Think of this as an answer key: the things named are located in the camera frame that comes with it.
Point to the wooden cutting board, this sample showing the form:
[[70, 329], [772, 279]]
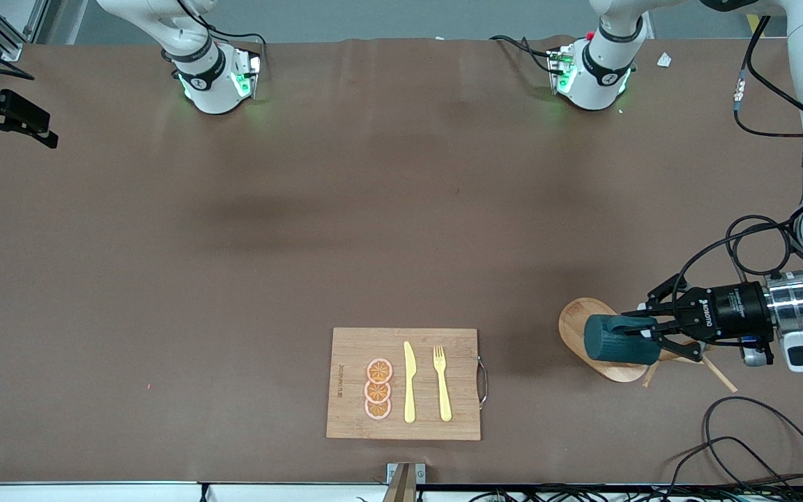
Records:
[[353, 348]]

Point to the brown table mat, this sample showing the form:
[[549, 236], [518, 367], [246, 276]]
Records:
[[304, 209]]

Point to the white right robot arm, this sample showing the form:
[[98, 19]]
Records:
[[217, 77]]

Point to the yellow plastic knife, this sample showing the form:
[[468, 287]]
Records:
[[410, 390]]

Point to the metal bracket with post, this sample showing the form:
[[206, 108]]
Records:
[[405, 477]]

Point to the toy orange slice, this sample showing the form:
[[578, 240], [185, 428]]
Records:
[[379, 371]]

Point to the white table edge rail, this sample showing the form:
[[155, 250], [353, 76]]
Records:
[[95, 493]]

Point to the yellow plastic fork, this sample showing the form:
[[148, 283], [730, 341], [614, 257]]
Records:
[[443, 397]]

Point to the aluminium frame profile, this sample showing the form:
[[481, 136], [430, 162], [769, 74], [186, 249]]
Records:
[[8, 49]]

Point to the wooden cup rack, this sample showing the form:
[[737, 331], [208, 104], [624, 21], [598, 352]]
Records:
[[576, 324]]

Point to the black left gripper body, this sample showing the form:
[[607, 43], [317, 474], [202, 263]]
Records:
[[735, 311]]

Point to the dark green cup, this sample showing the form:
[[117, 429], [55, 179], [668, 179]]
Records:
[[610, 341]]

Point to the white paper scrap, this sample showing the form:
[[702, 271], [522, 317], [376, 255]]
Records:
[[664, 60]]

